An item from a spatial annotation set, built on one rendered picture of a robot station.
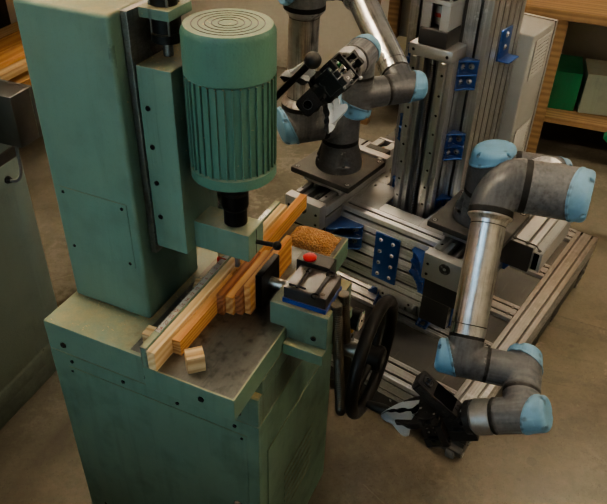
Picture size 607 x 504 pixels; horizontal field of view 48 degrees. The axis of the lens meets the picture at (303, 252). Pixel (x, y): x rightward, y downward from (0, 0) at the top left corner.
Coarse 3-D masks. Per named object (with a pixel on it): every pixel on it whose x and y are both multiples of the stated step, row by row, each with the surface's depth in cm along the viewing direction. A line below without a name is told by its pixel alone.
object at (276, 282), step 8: (272, 256) 152; (264, 264) 150; (272, 264) 151; (264, 272) 148; (272, 272) 152; (256, 280) 148; (264, 280) 149; (272, 280) 151; (280, 280) 151; (256, 288) 149; (264, 288) 150; (272, 288) 155; (256, 296) 150; (264, 296) 151; (256, 304) 152; (264, 304) 153
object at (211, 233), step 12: (204, 216) 151; (216, 216) 151; (204, 228) 150; (216, 228) 148; (228, 228) 148; (240, 228) 148; (252, 228) 148; (204, 240) 152; (216, 240) 150; (228, 240) 148; (240, 240) 147; (252, 240) 148; (228, 252) 150; (240, 252) 149; (252, 252) 150
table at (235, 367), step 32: (224, 320) 149; (256, 320) 150; (224, 352) 141; (256, 352) 142; (288, 352) 149; (320, 352) 146; (160, 384) 139; (192, 384) 134; (224, 384) 134; (256, 384) 140; (224, 416) 135
